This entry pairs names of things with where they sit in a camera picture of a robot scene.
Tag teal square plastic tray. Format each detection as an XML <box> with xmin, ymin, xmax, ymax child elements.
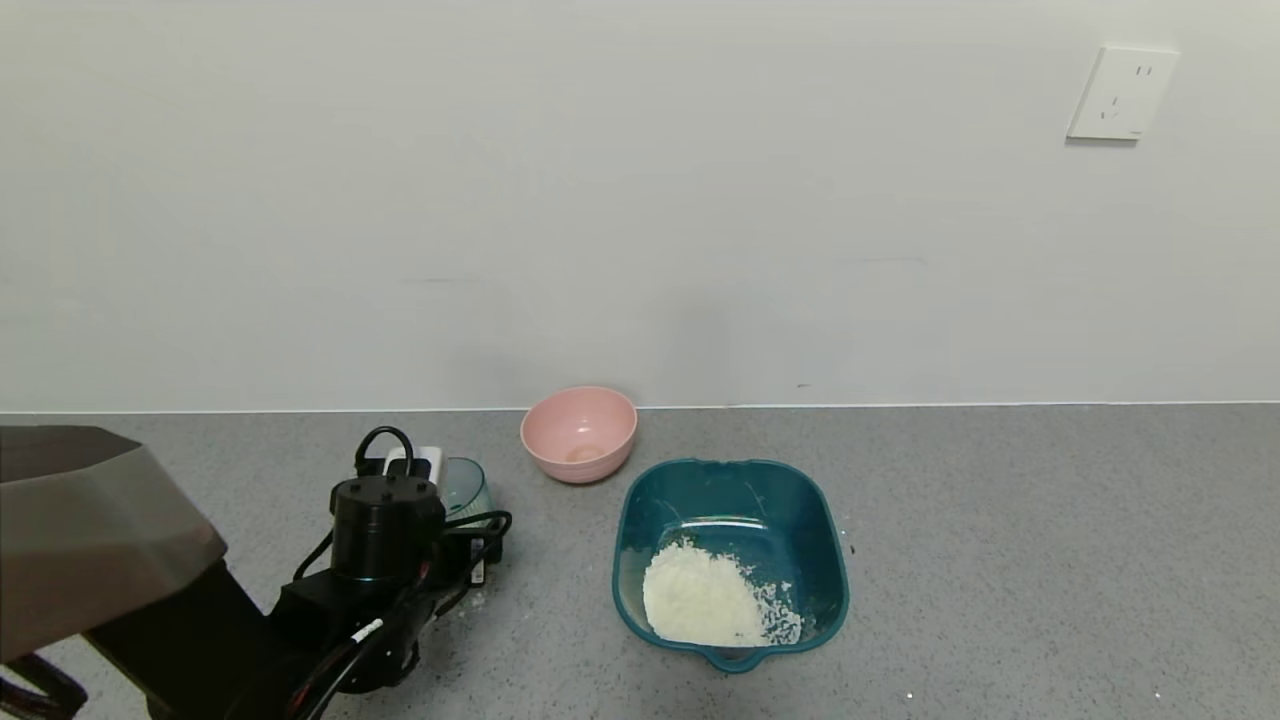
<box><xmin>612</xmin><ymin>458</ymin><xmax>851</xmax><ymax>674</ymax></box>

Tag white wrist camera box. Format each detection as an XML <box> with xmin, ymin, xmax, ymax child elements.
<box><xmin>382</xmin><ymin>446</ymin><xmax>445</xmax><ymax>483</ymax></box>

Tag red black wire harness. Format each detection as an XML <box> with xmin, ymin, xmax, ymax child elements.
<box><xmin>285</xmin><ymin>560</ymin><xmax>441</xmax><ymax>720</ymax></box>

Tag pink plastic bowl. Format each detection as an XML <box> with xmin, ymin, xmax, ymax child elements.
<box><xmin>520</xmin><ymin>386</ymin><xmax>639</xmax><ymax>486</ymax></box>

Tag white wall socket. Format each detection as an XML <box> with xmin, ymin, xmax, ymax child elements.
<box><xmin>1066</xmin><ymin>47</ymin><xmax>1180</xmax><ymax>143</ymax></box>

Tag black camera cable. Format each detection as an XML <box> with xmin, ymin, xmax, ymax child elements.
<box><xmin>353</xmin><ymin>426</ymin><xmax>514</xmax><ymax>591</ymax></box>

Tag clear ribbed teal plastic cup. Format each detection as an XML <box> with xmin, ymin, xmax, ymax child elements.
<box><xmin>438</xmin><ymin>457</ymin><xmax>494</xmax><ymax>526</ymax></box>

